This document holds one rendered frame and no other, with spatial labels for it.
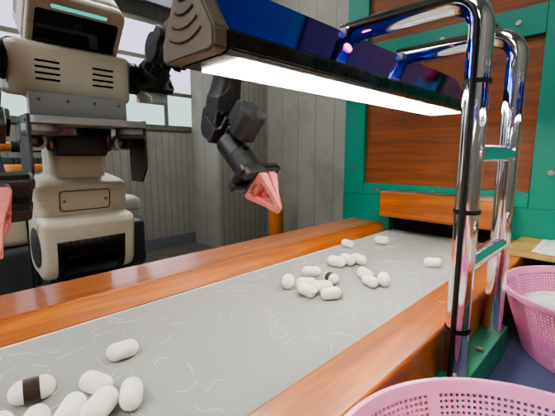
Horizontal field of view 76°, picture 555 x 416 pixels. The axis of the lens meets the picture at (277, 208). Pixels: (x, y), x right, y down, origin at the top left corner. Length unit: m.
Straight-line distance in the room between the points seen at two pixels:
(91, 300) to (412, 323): 0.42
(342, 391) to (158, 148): 3.54
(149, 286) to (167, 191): 3.25
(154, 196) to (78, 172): 2.71
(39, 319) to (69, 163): 0.59
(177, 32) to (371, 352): 0.35
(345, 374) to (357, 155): 0.85
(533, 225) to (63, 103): 1.12
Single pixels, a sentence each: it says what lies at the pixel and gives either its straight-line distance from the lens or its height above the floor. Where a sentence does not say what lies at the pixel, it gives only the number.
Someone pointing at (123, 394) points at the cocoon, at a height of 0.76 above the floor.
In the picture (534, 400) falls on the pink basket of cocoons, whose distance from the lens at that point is 0.39.
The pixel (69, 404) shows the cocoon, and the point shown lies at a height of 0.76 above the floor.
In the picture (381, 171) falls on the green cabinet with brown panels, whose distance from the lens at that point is 1.10.
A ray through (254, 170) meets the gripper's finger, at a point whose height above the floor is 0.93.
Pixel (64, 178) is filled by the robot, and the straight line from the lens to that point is 1.07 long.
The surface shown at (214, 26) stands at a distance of 0.31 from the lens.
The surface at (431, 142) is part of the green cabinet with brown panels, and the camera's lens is 1.04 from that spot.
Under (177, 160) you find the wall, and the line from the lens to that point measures 3.87.
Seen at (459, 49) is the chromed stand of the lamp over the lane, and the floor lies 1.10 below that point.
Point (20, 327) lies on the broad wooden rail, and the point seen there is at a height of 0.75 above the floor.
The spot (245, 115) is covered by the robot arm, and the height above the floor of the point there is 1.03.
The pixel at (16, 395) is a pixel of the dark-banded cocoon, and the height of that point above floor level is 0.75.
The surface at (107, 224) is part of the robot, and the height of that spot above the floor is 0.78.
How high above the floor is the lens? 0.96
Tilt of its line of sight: 9 degrees down
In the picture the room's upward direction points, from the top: straight up
